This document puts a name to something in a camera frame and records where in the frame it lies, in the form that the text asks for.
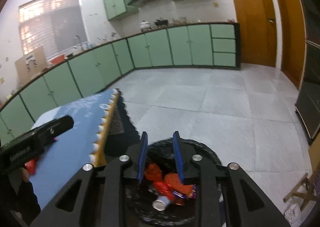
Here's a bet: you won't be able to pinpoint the blue white snack bag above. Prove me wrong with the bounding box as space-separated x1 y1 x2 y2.
172 185 196 205

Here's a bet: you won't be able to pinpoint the orange foam fruit net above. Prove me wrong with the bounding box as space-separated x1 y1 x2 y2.
164 173 189 192

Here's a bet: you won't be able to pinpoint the red plastic bag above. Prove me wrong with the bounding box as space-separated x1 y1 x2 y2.
144 163 175 202

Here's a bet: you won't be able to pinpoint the blue white paper cup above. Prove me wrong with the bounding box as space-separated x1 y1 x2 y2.
152 196 171 211

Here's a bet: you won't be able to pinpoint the black bagged trash bin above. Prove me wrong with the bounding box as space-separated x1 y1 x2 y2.
123 138 223 227

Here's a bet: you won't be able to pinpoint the green lower kitchen cabinets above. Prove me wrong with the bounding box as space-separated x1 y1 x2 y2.
1 22 241 143

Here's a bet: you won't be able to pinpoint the dark gloved left hand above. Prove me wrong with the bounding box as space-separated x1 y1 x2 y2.
1 167 41 226

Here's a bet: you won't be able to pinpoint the wooden table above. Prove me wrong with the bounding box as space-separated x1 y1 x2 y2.
89 89 120 167

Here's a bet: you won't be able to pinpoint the blue table mat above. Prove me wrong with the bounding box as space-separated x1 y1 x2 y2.
31 89 119 209

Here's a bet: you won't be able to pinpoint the small wooden stool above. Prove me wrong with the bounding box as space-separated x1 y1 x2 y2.
283 165 319 211

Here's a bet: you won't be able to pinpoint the cardboard box on counter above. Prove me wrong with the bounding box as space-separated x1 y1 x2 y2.
15 46 48 86

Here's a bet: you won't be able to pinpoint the red basin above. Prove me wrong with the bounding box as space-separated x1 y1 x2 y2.
49 54 65 65

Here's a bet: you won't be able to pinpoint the chrome sink faucet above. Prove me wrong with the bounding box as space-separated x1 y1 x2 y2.
73 35 84 51

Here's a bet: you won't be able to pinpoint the dark glass cabinet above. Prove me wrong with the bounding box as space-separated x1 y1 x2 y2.
295 0 319 144

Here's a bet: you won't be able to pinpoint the window with blinds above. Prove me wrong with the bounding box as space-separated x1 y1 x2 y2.
18 0 88 59

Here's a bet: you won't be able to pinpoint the white cooking pot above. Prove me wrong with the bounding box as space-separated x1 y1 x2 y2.
139 20 151 32

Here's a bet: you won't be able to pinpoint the black wok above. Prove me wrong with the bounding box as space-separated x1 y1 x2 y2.
154 19 169 27

